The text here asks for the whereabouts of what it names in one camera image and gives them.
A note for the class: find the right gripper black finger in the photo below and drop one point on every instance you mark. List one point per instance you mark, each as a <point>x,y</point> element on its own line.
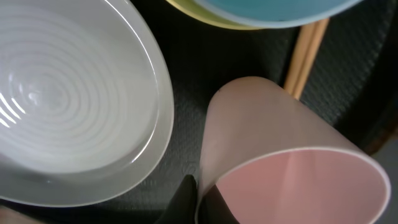
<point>184,208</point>

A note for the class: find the pink plastic cup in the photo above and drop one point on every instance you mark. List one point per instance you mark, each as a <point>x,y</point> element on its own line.
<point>273,160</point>

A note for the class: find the grey round plate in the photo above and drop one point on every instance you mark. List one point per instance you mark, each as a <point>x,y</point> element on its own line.
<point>87,106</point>

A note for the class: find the light blue plastic cup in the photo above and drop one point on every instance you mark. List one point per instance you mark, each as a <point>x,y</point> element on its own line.
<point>276,13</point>

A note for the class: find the yellow plastic bowl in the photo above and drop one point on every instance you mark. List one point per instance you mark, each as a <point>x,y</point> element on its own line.
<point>192,9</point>

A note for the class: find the round black tray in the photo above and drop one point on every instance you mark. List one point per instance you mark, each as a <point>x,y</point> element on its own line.
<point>352,86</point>

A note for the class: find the wooden chopstick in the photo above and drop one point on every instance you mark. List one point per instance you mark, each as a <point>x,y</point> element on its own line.
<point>312,49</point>
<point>299,53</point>

